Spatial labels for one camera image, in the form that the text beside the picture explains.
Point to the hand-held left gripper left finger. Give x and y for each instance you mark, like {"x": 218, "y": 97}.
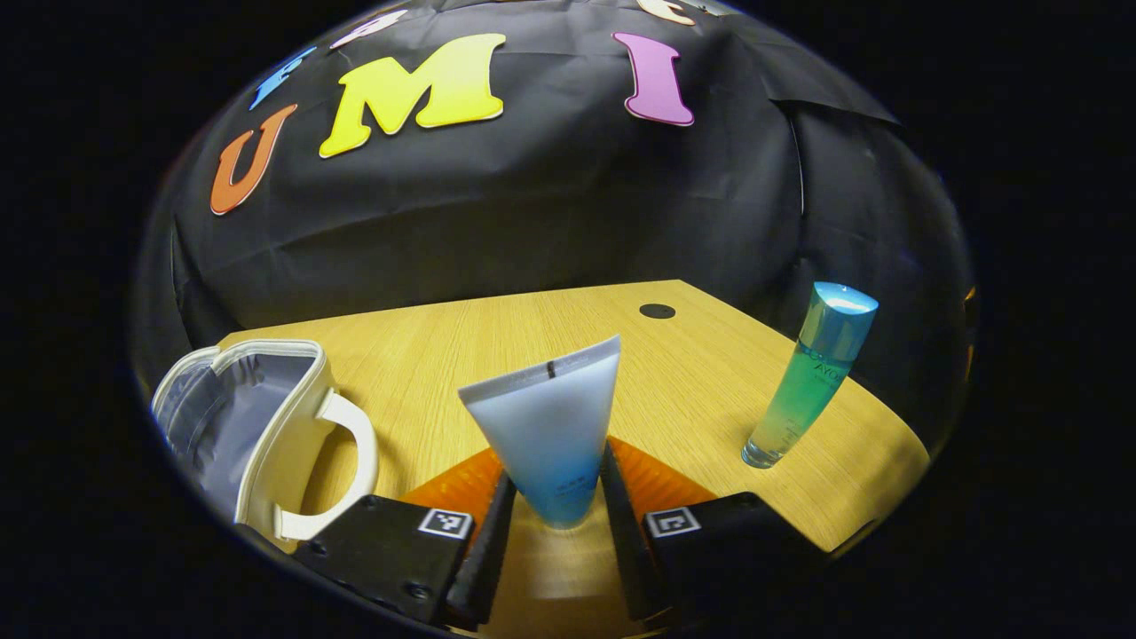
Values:
{"x": 484, "y": 568}

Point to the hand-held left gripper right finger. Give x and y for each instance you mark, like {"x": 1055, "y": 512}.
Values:
{"x": 626, "y": 550}

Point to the white and blue cream tube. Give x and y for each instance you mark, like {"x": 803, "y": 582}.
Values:
{"x": 550, "y": 426}

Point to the teal bottle with blue cap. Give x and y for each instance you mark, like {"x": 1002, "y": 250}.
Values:
{"x": 808, "y": 382}

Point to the white suitcase with grey lining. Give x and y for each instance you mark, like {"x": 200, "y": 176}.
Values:
{"x": 222, "y": 408}

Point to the black desk grommet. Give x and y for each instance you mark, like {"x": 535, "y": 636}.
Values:
{"x": 657, "y": 311}

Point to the black backdrop cloth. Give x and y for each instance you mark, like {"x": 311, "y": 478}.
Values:
{"x": 532, "y": 204}

